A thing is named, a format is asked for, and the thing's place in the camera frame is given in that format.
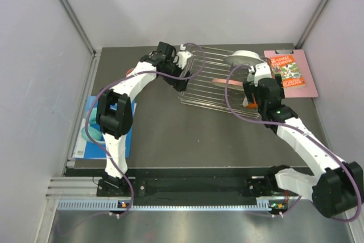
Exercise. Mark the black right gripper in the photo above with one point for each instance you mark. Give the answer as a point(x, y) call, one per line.
point(250, 90)

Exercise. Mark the teal cat-ear headphones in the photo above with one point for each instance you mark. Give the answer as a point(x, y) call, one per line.
point(90, 133)

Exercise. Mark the orange paperback book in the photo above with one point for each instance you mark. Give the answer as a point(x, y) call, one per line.
point(289, 71)

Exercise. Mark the metal wire dish rack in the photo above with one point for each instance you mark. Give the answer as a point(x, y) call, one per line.
point(202, 92)

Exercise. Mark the pink plastic cup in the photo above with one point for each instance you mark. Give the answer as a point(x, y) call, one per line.
point(129, 71)

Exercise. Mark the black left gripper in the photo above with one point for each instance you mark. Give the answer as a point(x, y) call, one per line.
point(179, 85)

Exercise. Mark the pink clipboard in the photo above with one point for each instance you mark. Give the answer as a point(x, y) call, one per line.
point(309, 90)

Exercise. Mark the white and orange bowl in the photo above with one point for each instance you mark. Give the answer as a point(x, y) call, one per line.
point(249, 105)

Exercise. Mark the pink and cream plate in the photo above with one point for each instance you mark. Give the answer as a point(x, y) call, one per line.
point(232, 84)

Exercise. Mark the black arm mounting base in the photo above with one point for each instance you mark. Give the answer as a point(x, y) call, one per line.
point(188, 186)

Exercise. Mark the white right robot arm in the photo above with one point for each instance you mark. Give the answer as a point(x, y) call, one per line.
point(334, 186)

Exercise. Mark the white speckled plate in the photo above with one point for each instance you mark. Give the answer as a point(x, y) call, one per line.
point(243, 57)

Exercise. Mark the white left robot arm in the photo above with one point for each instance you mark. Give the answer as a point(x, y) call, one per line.
point(114, 110)

